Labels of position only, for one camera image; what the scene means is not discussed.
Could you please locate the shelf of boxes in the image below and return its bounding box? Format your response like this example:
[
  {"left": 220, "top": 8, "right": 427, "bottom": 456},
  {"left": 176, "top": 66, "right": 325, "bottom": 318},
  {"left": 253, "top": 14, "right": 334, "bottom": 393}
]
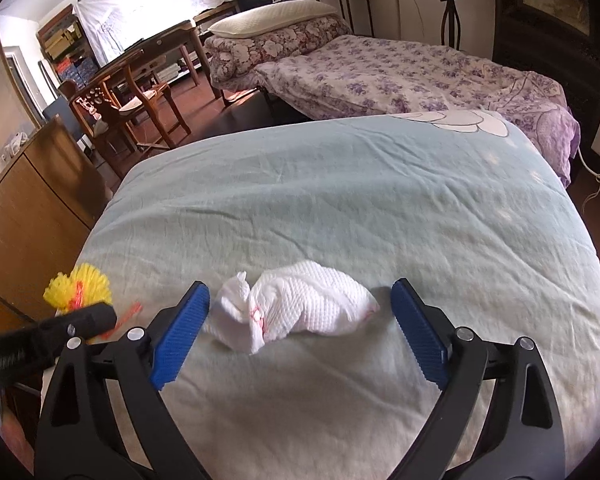
[{"left": 36, "top": 4, "right": 101, "bottom": 91}]

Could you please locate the wooden table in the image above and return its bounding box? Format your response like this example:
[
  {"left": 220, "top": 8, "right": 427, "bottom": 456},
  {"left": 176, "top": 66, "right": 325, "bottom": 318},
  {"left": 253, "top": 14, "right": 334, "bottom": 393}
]
[{"left": 95, "top": 20, "right": 221, "bottom": 101}]

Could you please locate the black metal stand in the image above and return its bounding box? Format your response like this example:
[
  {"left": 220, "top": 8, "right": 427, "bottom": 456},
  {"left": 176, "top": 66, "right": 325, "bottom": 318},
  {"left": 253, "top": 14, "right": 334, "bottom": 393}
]
[{"left": 440, "top": 0, "right": 463, "bottom": 48}]

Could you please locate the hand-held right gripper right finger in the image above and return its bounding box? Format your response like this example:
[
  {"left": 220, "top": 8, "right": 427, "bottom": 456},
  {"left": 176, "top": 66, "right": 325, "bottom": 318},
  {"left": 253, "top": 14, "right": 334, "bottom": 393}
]
[{"left": 390, "top": 277, "right": 567, "bottom": 480}]

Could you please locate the light wooden cabinet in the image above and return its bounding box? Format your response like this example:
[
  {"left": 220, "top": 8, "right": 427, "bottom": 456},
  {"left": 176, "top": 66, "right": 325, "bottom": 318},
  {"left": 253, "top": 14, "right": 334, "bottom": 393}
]
[{"left": 0, "top": 115, "right": 113, "bottom": 321}]

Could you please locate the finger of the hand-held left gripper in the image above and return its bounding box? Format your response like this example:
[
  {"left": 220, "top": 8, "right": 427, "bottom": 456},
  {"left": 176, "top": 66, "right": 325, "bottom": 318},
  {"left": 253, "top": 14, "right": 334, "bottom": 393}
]
[{"left": 37, "top": 302, "right": 118, "bottom": 348}]

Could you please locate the folded floral quilt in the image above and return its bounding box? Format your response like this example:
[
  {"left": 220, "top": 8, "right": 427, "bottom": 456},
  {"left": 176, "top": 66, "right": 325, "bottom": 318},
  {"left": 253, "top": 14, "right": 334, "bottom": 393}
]
[{"left": 202, "top": 15, "right": 353, "bottom": 91}]

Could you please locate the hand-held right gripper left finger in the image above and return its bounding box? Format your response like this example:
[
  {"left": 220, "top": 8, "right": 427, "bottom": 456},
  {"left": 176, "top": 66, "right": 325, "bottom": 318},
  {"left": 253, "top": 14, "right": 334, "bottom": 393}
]
[{"left": 34, "top": 280, "right": 212, "bottom": 480}]

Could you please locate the black metal bed frame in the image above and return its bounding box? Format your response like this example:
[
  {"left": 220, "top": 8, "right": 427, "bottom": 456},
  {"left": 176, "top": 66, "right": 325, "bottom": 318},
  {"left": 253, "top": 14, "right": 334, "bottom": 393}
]
[{"left": 270, "top": 0, "right": 371, "bottom": 36}]

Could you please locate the carved back wooden chair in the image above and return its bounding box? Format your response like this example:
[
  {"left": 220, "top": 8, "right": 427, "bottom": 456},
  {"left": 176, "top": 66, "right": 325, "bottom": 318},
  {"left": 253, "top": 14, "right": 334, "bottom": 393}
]
[{"left": 69, "top": 62, "right": 192, "bottom": 153}]

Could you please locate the cream pillow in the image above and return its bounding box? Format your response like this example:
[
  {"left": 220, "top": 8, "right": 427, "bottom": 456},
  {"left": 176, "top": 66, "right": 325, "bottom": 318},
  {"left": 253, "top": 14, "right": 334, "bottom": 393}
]
[{"left": 207, "top": 0, "right": 341, "bottom": 38}]

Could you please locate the white cable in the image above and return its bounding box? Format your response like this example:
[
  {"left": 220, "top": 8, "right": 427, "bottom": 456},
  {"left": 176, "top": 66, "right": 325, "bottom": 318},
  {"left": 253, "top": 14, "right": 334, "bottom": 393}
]
[{"left": 575, "top": 145, "right": 600, "bottom": 211}]

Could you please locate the yellow foam fruit net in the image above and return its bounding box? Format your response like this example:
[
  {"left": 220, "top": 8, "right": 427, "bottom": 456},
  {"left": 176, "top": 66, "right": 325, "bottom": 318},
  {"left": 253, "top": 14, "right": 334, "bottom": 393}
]
[{"left": 42, "top": 262, "right": 143, "bottom": 338}]

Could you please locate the cartoon printed blanket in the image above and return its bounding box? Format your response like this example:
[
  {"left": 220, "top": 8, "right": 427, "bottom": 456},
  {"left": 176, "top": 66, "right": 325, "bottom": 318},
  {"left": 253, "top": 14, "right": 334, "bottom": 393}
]
[{"left": 72, "top": 110, "right": 600, "bottom": 480}]

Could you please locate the white towel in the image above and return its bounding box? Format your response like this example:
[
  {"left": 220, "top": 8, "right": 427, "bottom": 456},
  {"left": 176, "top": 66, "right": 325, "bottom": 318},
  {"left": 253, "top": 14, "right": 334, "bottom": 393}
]
[{"left": 200, "top": 260, "right": 381, "bottom": 356}]

